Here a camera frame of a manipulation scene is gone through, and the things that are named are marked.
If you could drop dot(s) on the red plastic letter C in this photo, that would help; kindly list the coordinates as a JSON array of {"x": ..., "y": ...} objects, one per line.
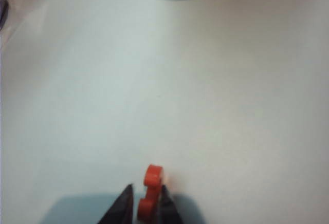
[{"x": 153, "y": 177}]

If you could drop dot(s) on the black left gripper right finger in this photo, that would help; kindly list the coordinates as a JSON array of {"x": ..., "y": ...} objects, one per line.
[{"x": 168, "y": 208}]

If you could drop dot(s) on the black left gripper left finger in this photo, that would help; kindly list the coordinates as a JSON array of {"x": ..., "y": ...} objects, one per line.
[{"x": 123, "y": 208}]

